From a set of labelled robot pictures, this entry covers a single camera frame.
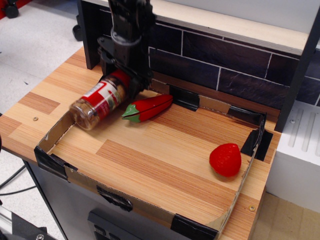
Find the basil bottle with red cap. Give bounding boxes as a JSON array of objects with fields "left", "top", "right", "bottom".
[{"left": 69, "top": 69, "right": 131, "bottom": 131}]

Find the black caster wheel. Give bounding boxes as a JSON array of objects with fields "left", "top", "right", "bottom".
[{"left": 72, "top": 15, "right": 83, "bottom": 42}]

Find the black floor cable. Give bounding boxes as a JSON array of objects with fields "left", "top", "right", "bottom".
[{"left": 0, "top": 164, "right": 37, "bottom": 196}]

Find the red toy chili pepper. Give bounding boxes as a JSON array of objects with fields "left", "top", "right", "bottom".
[{"left": 121, "top": 94, "right": 173, "bottom": 123}]

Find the black control panel on cabinet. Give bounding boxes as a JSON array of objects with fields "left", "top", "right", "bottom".
[{"left": 87, "top": 212, "right": 126, "bottom": 240}]

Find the cardboard fence with black tape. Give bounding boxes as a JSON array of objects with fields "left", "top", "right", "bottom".
[{"left": 34, "top": 79, "right": 273, "bottom": 240}]

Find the red toy strawberry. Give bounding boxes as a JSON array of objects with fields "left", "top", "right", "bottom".
[{"left": 209, "top": 143, "right": 242, "bottom": 177}]

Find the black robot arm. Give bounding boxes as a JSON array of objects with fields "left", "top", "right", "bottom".
[{"left": 97, "top": 0, "right": 156, "bottom": 99}]

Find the black metal frame corner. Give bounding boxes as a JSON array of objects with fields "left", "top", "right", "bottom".
[{"left": 0, "top": 202, "right": 54, "bottom": 240}]

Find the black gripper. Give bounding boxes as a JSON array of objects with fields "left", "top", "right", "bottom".
[{"left": 97, "top": 36, "right": 153, "bottom": 99}]

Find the dark brick pattern back panel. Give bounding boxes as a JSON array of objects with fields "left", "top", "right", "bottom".
[{"left": 77, "top": 0, "right": 320, "bottom": 132}]

